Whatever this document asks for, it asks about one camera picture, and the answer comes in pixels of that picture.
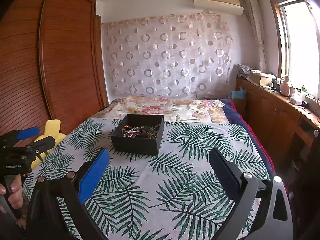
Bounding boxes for red cord bracelet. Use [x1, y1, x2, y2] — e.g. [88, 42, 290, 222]
[121, 125, 136, 138]

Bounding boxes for black square jewelry box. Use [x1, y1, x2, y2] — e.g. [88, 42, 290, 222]
[111, 114, 164, 155]

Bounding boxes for person's left hand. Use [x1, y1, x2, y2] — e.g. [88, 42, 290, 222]
[1, 174, 23, 213]

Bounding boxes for yellow plush toy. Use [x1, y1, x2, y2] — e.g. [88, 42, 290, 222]
[31, 119, 67, 169]

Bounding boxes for wooden wardrobe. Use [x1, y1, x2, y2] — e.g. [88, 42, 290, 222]
[1, 0, 107, 134]

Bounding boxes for wooden sideboard cabinet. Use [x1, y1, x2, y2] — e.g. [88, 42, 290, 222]
[235, 77, 319, 171]

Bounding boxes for palm leaf print cloth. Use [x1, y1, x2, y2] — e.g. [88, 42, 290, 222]
[23, 118, 270, 239]

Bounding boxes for dark blue blanket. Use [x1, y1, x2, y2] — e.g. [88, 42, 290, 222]
[220, 99, 276, 177]

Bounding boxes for pink bottle on sideboard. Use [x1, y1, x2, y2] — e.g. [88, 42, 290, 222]
[280, 75, 291, 97]

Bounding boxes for cardboard box on sideboard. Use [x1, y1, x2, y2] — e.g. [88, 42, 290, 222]
[248, 69, 276, 86]

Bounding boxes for floral bedspread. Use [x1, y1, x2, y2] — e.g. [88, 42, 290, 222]
[92, 96, 229, 124]

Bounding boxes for white air conditioner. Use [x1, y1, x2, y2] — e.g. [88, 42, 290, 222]
[194, 0, 244, 16]

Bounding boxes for dark bead bracelet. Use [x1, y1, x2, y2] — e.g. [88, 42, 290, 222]
[132, 124, 161, 139]

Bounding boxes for circle pattern wall curtain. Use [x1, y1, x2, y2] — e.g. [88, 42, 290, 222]
[101, 12, 247, 99]

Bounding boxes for window with wooden frame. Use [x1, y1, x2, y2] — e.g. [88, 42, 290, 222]
[270, 0, 319, 98]

